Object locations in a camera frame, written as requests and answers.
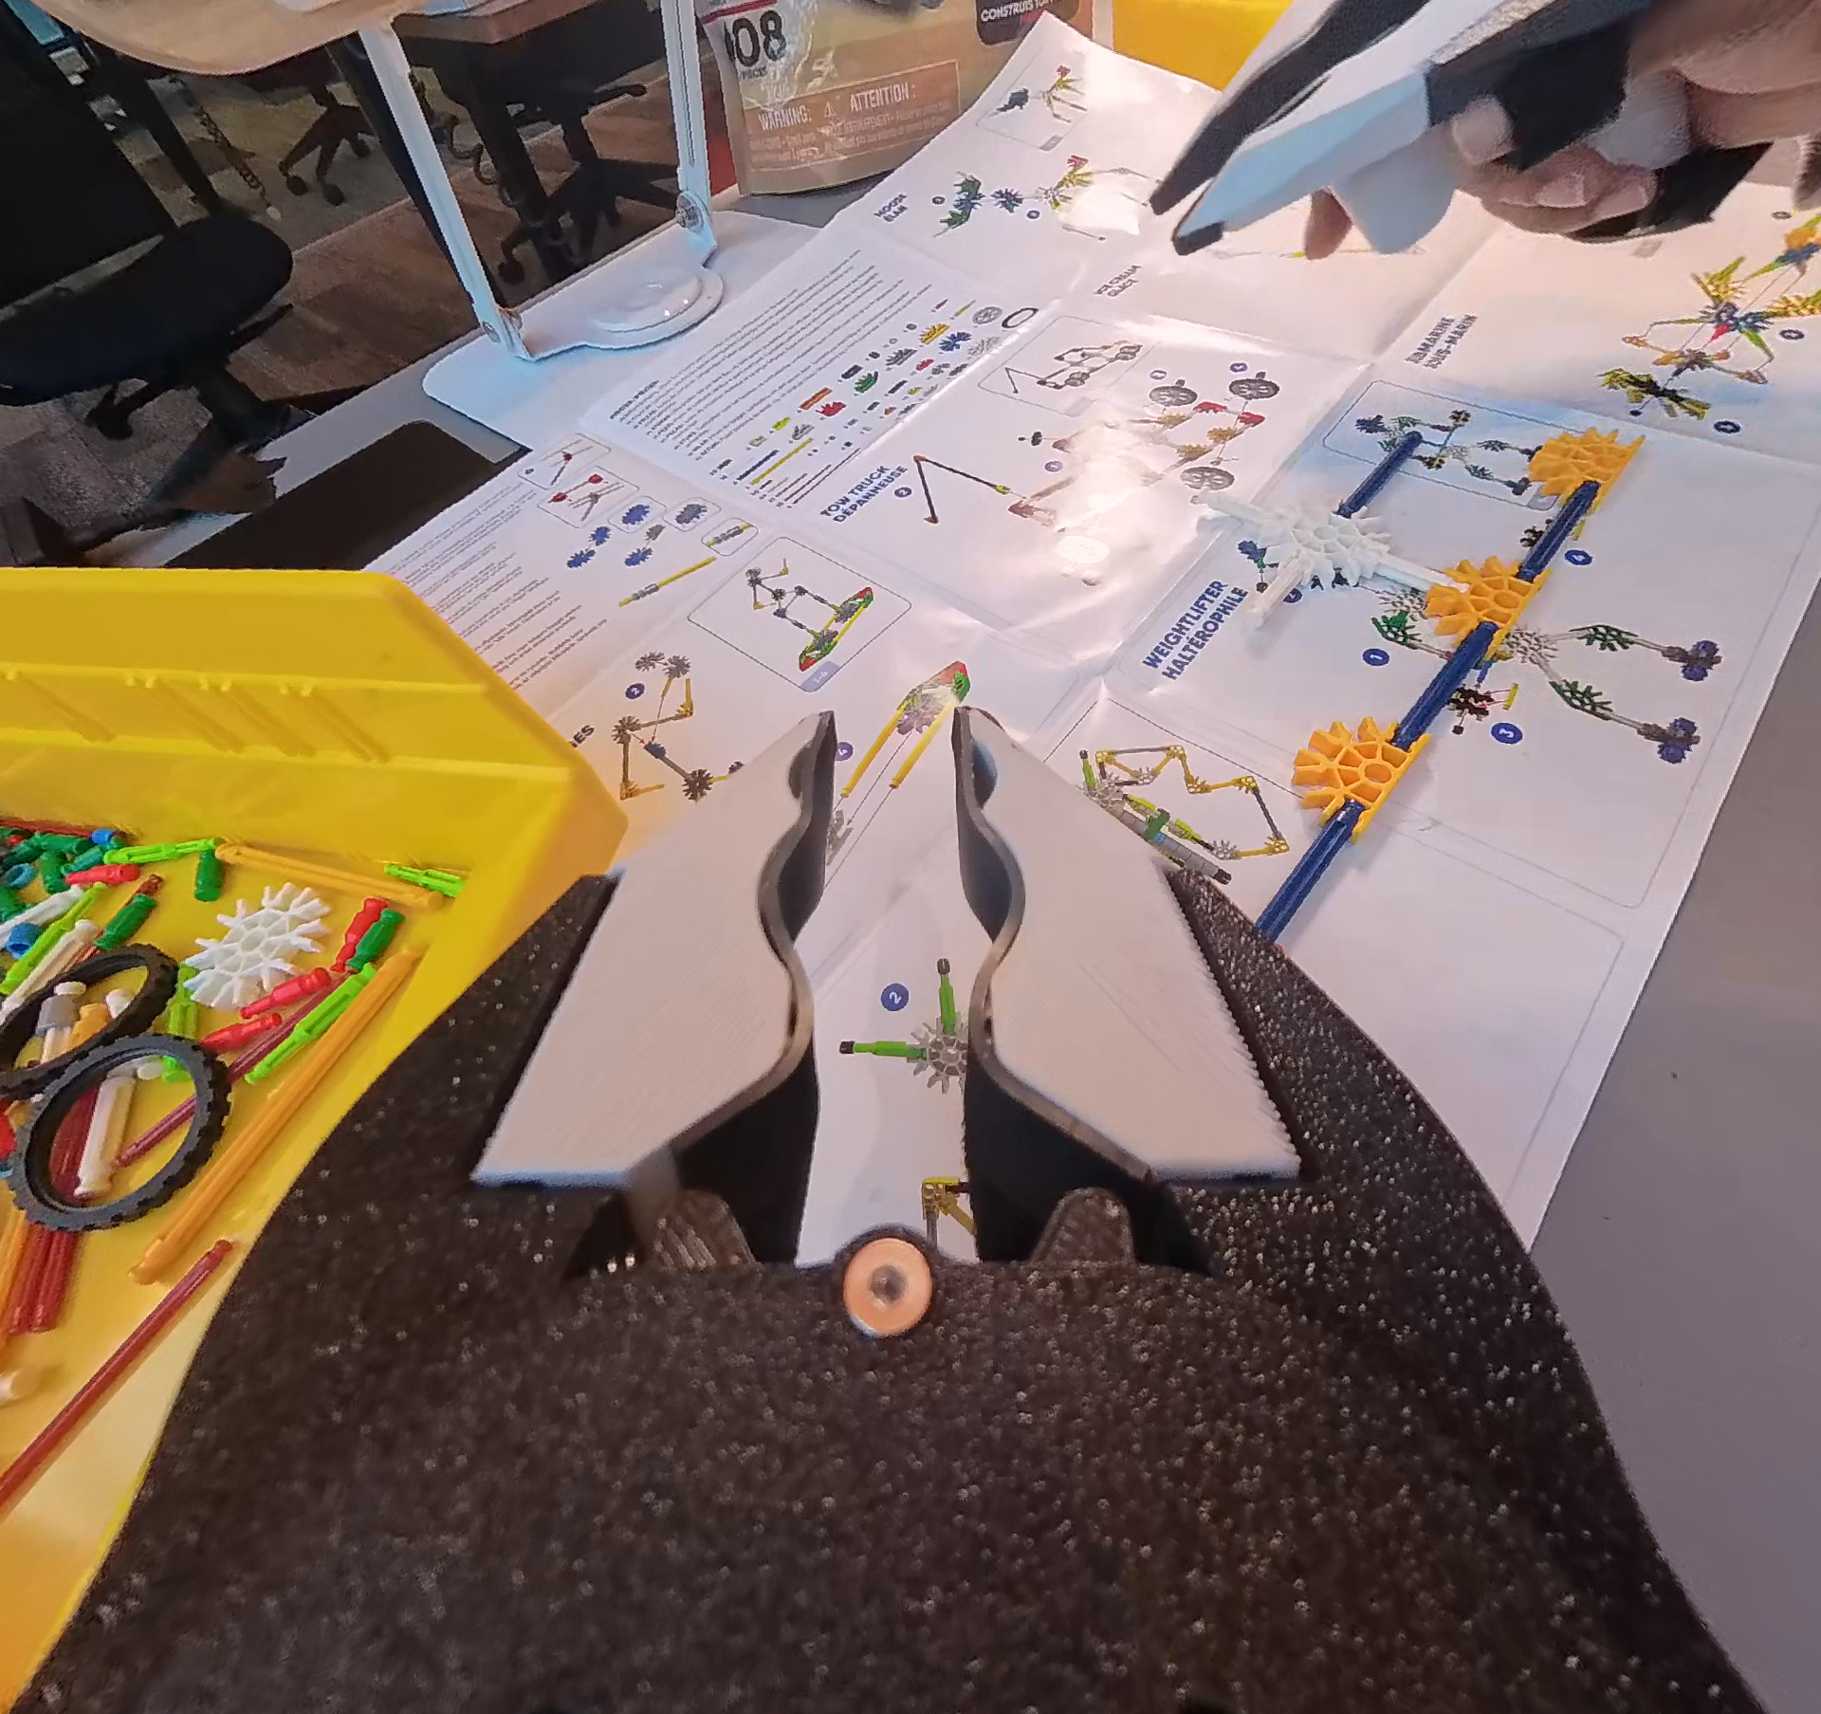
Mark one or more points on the printed instruction sheet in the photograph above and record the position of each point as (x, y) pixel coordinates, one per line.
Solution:
(1418, 957)

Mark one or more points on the person's right hand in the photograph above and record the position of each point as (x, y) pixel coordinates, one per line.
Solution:
(1743, 47)

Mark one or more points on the pile of colourful toy parts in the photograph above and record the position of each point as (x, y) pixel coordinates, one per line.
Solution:
(295, 994)

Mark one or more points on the blue rod orange connector assembly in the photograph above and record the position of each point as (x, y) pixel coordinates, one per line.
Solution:
(1480, 596)

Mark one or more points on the yellow divided parts bin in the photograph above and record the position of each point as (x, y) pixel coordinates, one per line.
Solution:
(287, 686)

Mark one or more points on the black desk pad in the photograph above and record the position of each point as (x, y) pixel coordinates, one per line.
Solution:
(354, 505)

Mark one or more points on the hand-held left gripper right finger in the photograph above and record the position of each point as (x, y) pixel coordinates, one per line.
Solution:
(1125, 1015)

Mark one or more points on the black toy tyre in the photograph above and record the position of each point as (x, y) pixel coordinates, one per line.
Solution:
(159, 995)
(82, 1212)

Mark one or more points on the white metal stand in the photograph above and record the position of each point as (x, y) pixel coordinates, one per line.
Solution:
(479, 388)

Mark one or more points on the white connector rod assembly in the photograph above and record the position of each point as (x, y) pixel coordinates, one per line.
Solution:
(1311, 547)

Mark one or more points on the black office chair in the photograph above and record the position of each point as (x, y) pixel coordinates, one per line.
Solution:
(129, 293)

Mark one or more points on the K'NEX product box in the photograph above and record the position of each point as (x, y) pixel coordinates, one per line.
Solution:
(855, 100)

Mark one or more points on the white snowflake connector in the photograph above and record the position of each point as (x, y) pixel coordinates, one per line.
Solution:
(257, 946)

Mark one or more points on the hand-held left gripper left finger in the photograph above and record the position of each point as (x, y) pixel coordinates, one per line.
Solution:
(673, 1003)

